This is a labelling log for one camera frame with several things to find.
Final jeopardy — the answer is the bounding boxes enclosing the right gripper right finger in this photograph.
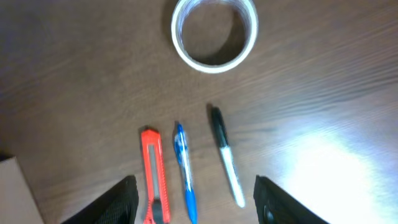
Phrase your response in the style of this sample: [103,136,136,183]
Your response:
[253,175,326,224]

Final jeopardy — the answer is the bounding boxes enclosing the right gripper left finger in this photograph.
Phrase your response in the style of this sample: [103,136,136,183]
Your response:
[62,175,139,224]

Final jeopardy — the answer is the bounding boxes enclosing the orange utility knife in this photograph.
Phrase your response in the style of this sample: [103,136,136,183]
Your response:
[141,129,171,224]

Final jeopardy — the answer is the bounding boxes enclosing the blue ballpoint pen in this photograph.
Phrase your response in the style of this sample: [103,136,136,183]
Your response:
[174,123,198,224]

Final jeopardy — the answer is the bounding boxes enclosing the brown cardboard box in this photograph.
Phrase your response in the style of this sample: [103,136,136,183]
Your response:
[1,157,44,224]

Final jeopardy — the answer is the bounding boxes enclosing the beige masking tape roll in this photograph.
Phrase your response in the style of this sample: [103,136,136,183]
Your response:
[170,0,259,74]

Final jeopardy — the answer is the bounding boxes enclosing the black white marker pen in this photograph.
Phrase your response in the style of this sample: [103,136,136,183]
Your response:
[211,106,246,208]

